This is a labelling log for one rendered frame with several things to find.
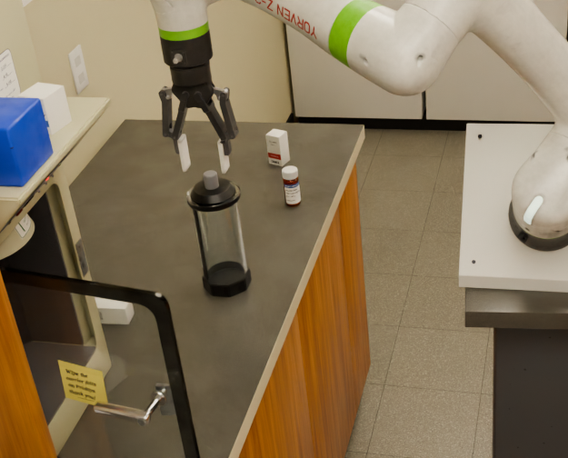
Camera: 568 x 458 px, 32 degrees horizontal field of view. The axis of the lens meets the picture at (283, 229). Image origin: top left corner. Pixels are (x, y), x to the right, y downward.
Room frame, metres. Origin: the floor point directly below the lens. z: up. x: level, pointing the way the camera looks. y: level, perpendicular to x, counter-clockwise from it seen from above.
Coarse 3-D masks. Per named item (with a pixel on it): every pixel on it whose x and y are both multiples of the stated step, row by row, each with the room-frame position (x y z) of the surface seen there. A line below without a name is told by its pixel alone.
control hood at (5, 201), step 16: (80, 112) 1.45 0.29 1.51; (96, 112) 1.45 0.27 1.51; (64, 128) 1.40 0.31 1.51; (80, 128) 1.39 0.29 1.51; (64, 144) 1.34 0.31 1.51; (48, 160) 1.30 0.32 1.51; (32, 176) 1.25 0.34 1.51; (0, 192) 1.22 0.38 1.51; (16, 192) 1.21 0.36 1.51; (32, 192) 1.23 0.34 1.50; (0, 208) 1.20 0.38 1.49; (16, 208) 1.20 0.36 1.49; (0, 224) 1.21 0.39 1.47
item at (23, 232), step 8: (24, 224) 1.42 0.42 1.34; (32, 224) 1.44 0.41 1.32; (16, 232) 1.40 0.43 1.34; (24, 232) 1.41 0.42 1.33; (32, 232) 1.42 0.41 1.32; (8, 240) 1.38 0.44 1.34; (16, 240) 1.39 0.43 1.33; (24, 240) 1.40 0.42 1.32; (0, 248) 1.37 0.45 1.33; (8, 248) 1.37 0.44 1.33; (16, 248) 1.38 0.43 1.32; (0, 256) 1.36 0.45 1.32
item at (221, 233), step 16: (224, 208) 1.71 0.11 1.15; (208, 224) 1.71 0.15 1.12; (224, 224) 1.71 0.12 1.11; (240, 224) 1.75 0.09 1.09; (208, 240) 1.72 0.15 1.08; (224, 240) 1.71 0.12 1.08; (240, 240) 1.74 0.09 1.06; (208, 256) 1.72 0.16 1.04; (224, 256) 1.71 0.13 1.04; (240, 256) 1.73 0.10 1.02; (208, 272) 1.73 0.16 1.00; (224, 272) 1.71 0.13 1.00; (240, 272) 1.72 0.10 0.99
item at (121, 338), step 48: (48, 288) 1.18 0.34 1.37; (96, 288) 1.14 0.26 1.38; (48, 336) 1.19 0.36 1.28; (96, 336) 1.15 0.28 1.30; (144, 336) 1.11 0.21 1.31; (48, 384) 1.20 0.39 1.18; (144, 384) 1.12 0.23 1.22; (96, 432) 1.17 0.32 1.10; (144, 432) 1.13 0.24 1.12; (192, 432) 1.10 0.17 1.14
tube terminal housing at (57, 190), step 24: (0, 0) 1.48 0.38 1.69; (0, 24) 1.46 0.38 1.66; (24, 24) 1.52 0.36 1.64; (0, 48) 1.44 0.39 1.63; (24, 48) 1.51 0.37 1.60; (24, 72) 1.49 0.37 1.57; (48, 192) 1.52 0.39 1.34; (24, 216) 1.39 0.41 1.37; (72, 216) 1.52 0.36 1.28; (0, 240) 1.32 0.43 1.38; (72, 240) 1.51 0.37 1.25; (72, 264) 1.53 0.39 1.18
